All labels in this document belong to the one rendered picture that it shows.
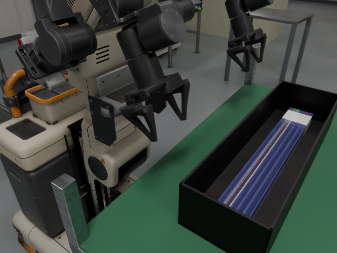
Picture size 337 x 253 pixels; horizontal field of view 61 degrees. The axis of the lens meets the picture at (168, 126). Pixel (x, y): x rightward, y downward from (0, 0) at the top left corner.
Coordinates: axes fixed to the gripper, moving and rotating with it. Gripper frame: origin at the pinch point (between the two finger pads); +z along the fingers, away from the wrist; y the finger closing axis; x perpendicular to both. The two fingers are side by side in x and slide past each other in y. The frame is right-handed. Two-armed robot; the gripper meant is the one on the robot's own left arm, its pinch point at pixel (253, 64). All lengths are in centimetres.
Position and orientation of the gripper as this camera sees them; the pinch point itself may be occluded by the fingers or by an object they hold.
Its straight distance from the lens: 91.8
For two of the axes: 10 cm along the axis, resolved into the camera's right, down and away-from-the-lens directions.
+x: -7.2, 0.8, 6.9
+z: 3.5, 9.0, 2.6
